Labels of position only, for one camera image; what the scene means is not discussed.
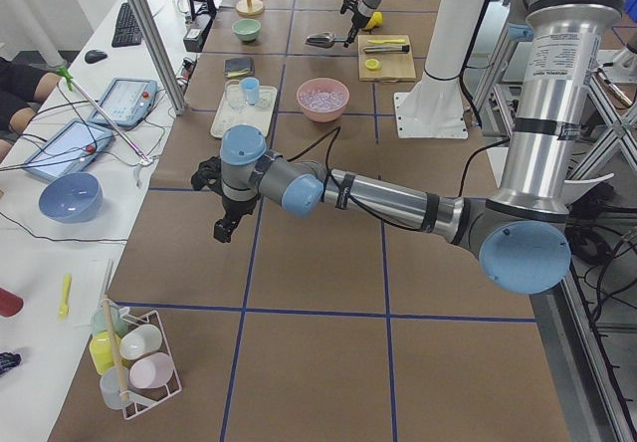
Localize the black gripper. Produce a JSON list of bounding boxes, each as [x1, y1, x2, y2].
[[339, 0, 371, 48], [190, 158, 259, 243]]

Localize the metal ice scoop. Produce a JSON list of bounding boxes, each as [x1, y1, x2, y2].
[[305, 32, 352, 49]]

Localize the pile of clear ice cubes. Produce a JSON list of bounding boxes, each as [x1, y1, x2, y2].
[[300, 88, 347, 113]]

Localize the blue plastic cup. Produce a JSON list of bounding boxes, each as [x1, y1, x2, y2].
[[240, 77, 260, 106]]

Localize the white cup in rack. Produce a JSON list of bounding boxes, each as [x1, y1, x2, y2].
[[119, 324, 163, 360]]

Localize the green cup in rack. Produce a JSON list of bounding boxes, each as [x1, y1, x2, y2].
[[90, 306, 128, 336]]

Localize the pink cup in rack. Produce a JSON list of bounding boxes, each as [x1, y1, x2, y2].
[[129, 352, 174, 389]]

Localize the yellow cup in rack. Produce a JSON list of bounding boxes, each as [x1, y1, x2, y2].
[[89, 331, 114, 375]]

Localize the clear cup in rack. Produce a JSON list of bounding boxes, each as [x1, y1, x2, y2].
[[100, 366, 131, 410]]

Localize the yellow lemons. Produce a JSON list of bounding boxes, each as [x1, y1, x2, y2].
[[364, 11, 383, 31]]

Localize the yellow lemon half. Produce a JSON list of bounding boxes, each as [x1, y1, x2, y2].
[[364, 58, 382, 72]]

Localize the wooden cutting board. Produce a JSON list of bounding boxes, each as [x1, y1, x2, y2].
[[357, 34, 416, 82]]

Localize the pink bowl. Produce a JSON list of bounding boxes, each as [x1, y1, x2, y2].
[[296, 78, 350, 122]]

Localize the green bowl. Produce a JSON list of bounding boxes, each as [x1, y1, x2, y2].
[[232, 18, 262, 43]]

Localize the wooden stand with round base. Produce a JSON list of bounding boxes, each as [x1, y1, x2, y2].
[[235, 0, 265, 18]]

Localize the cream bear tray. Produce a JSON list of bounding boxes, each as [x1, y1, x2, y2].
[[210, 86, 278, 138]]

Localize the grey folded cloth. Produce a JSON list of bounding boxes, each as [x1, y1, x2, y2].
[[224, 57, 255, 79]]

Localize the clear wine glass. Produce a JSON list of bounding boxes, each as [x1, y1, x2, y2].
[[224, 79, 245, 112]]

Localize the blue bowl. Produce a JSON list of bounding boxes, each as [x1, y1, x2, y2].
[[39, 172, 103, 223]]

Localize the far teach pendant tablet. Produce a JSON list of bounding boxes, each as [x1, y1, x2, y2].
[[98, 78, 158, 130]]

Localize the teach pendant tablet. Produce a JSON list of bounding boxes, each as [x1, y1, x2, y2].
[[22, 118, 113, 181], [98, 78, 158, 130]]

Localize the near teach pendant tablet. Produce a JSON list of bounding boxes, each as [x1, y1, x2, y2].
[[22, 118, 113, 181]]

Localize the yellow plastic spoon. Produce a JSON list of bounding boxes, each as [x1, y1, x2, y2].
[[58, 274, 72, 320]]

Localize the black computer mouse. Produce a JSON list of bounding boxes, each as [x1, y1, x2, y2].
[[84, 49, 108, 64]]

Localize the black keyboard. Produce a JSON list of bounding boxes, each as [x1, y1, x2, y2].
[[111, 2, 142, 48]]

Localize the red cylinder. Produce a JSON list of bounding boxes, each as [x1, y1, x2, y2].
[[0, 288, 24, 318]]

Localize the person at desk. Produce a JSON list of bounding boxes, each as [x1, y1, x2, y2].
[[1, 58, 61, 134]]

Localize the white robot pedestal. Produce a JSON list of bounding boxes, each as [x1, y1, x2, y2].
[[394, 0, 489, 139]]

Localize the white wire cup rack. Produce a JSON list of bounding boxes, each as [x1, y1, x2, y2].
[[90, 301, 182, 420]]

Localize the aluminium frame post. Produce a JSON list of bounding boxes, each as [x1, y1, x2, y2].
[[127, 0, 186, 115]]

